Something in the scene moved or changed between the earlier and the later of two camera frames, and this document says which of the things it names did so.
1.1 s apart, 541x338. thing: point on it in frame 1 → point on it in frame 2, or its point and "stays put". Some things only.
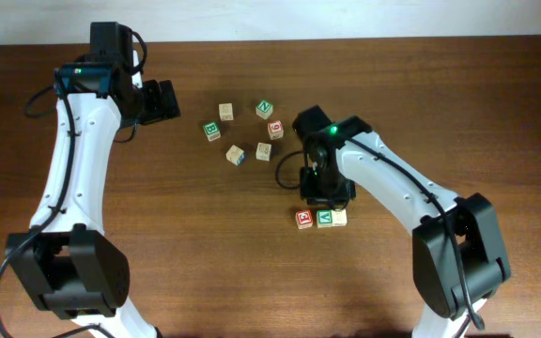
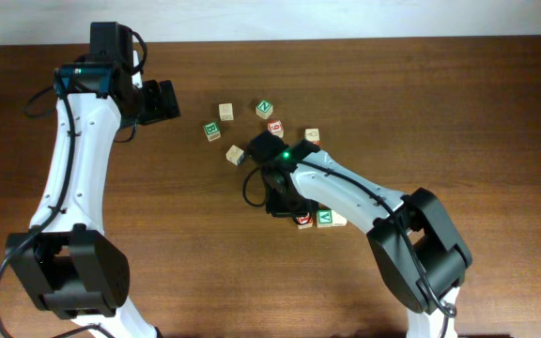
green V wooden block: x=324 y=218 stays put
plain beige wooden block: x=339 y=217 stays put
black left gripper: x=156 y=110 stays put
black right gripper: x=327 y=191 → x=286 y=207
